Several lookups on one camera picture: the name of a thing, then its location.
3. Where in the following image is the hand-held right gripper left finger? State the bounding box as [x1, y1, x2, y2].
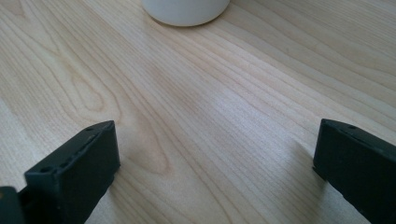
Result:
[18, 120, 121, 224]

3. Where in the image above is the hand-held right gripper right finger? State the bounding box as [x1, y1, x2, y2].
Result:
[312, 119, 396, 224]

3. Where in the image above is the white cup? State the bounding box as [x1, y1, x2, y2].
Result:
[140, 0, 232, 27]

